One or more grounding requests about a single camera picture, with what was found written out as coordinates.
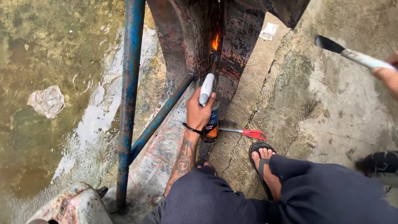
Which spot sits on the person's right hand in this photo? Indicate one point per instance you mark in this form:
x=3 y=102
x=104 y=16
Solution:
x=388 y=79

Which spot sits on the person's left hand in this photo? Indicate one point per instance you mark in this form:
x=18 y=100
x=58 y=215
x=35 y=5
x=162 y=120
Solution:
x=196 y=115

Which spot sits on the person's right fingers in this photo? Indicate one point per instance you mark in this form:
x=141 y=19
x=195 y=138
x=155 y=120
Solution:
x=387 y=77

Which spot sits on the white blow torch with can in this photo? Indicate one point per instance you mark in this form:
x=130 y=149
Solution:
x=207 y=87

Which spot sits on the black shoe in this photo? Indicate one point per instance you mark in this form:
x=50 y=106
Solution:
x=379 y=162

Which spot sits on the white paper wrapper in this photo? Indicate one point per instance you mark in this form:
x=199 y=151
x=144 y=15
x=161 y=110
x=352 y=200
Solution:
x=269 y=31

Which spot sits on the black right sandal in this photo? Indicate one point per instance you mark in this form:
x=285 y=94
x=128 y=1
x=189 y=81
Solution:
x=257 y=146

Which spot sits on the black sandal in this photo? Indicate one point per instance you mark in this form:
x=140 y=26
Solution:
x=202 y=162
x=257 y=146

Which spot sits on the rusty metal hull plate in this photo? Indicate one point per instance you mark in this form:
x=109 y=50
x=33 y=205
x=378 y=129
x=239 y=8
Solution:
x=239 y=40

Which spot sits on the dark blue trousers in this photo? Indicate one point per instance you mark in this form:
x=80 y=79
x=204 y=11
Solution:
x=279 y=199

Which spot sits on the black wristband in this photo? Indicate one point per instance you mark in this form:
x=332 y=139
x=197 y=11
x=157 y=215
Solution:
x=193 y=129

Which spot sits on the black left sandal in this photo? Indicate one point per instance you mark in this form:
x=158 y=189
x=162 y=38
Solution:
x=202 y=162

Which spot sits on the slanted blue metal pipe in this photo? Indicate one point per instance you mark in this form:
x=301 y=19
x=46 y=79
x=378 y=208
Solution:
x=161 y=115

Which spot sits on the paint stained board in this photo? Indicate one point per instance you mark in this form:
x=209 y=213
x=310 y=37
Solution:
x=161 y=155

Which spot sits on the upright blue metal pipe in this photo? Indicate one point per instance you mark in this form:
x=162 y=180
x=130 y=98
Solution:
x=130 y=93

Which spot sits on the paint stained metal cover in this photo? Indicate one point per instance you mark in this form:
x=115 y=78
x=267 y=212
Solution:
x=74 y=205

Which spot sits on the crumpled plastic bag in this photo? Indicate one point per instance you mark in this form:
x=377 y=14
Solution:
x=46 y=101

